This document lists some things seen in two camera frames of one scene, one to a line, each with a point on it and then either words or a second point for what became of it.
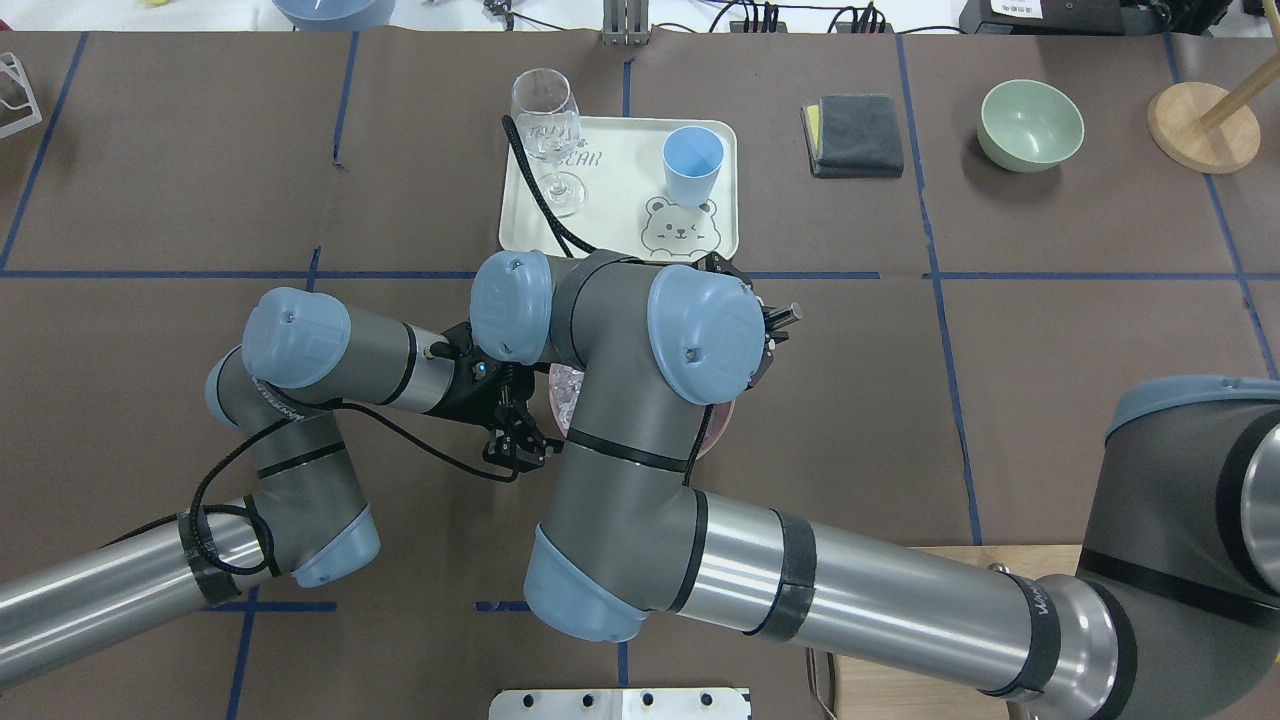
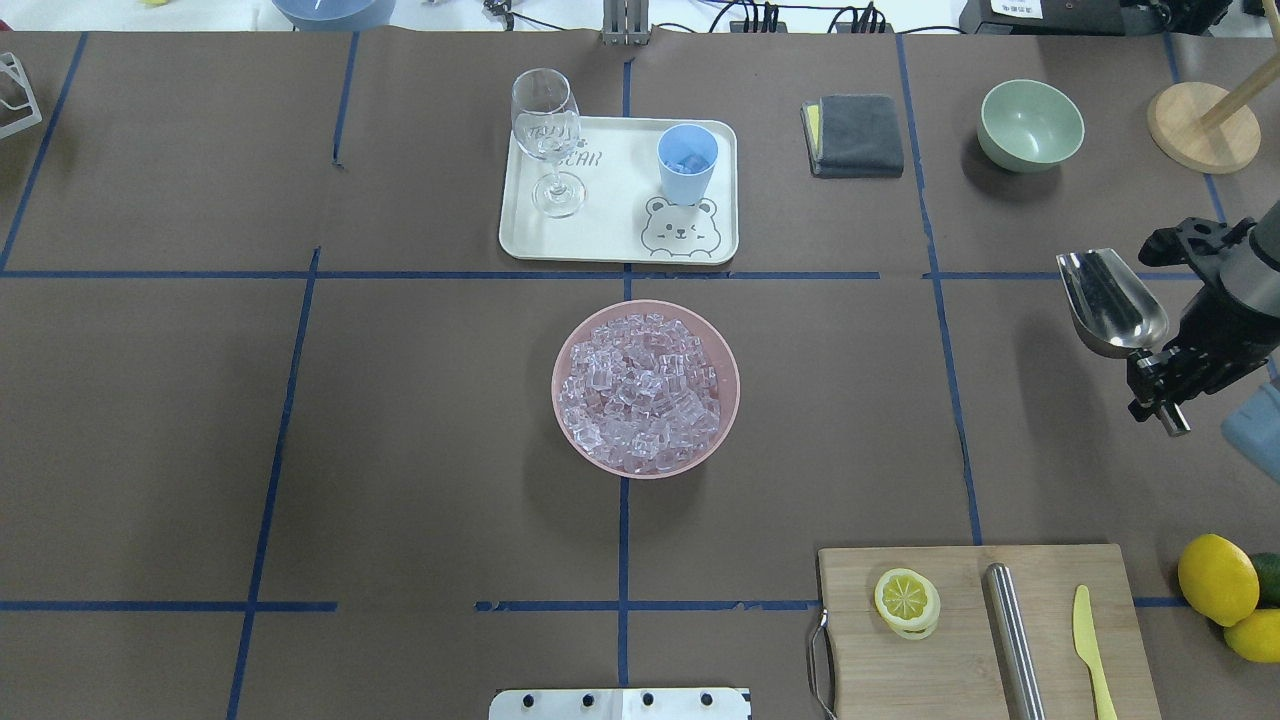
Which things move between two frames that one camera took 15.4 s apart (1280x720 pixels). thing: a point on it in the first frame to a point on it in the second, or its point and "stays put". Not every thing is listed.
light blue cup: (692, 157) stays put
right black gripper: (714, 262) to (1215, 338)
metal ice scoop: (776, 317) to (1112, 313)
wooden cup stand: (1206, 128) stays put
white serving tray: (628, 204) stays put
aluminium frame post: (625, 23) stays put
